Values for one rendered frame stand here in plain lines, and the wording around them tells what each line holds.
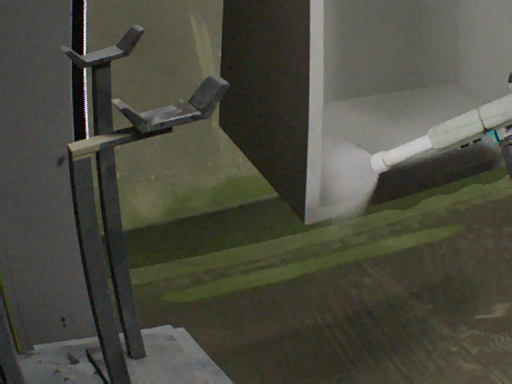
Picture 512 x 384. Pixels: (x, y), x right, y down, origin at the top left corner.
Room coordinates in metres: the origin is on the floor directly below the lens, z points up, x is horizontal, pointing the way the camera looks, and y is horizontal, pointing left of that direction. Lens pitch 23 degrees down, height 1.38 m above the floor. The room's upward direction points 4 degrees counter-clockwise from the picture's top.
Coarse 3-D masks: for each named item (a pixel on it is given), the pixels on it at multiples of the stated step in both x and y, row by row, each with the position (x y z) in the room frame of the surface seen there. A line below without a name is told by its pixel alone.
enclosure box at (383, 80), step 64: (256, 0) 2.13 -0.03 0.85; (320, 0) 1.94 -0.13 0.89; (384, 0) 2.43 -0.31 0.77; (448, 0) 2.51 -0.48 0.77; (256, 64) 2.15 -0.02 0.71; (320, 64) 1.97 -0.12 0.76; (384, 64) 2.47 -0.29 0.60; (448, 64) 2.55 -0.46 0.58; (256, 128) 2.17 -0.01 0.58; (320, 128) 1.99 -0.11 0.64; (384, 128) 2.33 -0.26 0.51; (384, 192) 2.08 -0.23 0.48
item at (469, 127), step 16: (480, 112) 1.71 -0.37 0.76; (496, 112) 1.68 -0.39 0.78; (432, 128) 1.82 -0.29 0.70; (448, 128) 1.78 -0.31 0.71; (464, 128) 1.75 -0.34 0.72; (480, 128) 1.72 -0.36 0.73; (496, 128) 1.68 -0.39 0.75; (416, 144) 1.86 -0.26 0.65; (432, 144) 1.81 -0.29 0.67; (448, 144) 1.78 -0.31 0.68; (464, 144) 1.78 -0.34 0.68; (384, 160) 1.92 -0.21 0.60; (400, 160) 1.90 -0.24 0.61
